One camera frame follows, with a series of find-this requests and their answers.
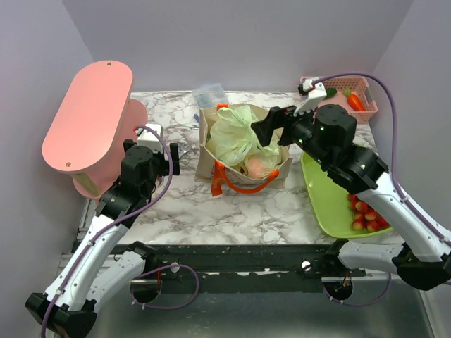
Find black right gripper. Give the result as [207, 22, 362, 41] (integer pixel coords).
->
[250, 98, 330, 167]

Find pale green plastic grocery bag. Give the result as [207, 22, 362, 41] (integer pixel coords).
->
[206, 105, 282, 180]

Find beige tote bag orange handles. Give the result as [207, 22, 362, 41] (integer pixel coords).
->
[194, 104, 292, 196]

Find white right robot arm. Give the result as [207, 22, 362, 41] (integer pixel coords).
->
[251, 104, 450, 291]

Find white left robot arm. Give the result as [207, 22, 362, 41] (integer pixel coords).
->
[25, 139, 180, 337]

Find small silver scissors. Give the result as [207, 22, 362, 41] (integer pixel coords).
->
[179, 144, 194, 158]

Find clear plastic box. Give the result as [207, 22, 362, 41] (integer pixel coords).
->
[192, 83, 228, 109]

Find green cucumber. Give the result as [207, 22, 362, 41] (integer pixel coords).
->
[326, 88, 337, 99]

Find pink two-tier shelf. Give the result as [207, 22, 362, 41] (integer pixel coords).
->
[42, 60, 147, 199]

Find orange carrot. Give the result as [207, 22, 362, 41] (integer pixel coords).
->
[342, 87, 365, 112]

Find pink perforated basket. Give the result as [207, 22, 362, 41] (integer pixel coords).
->
[298, 75, 378, 124]

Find green plastic tray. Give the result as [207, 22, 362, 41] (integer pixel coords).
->
[301, 153, 393, 239]

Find red strawberry cluster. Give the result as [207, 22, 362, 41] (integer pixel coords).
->
[347, 194, 390, 233]

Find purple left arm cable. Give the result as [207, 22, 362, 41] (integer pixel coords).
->
[40, 125, 200, 338]

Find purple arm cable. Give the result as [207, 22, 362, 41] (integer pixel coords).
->
[315, 73, 451, 306]
[40, 125, 200, 338]

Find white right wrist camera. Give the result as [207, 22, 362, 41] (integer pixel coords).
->
[294, 77, 327, 116]

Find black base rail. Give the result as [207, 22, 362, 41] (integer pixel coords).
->
[110, 242, 365, 294]

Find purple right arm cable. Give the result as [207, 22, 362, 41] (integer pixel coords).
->
[315, 73, 451, 306]

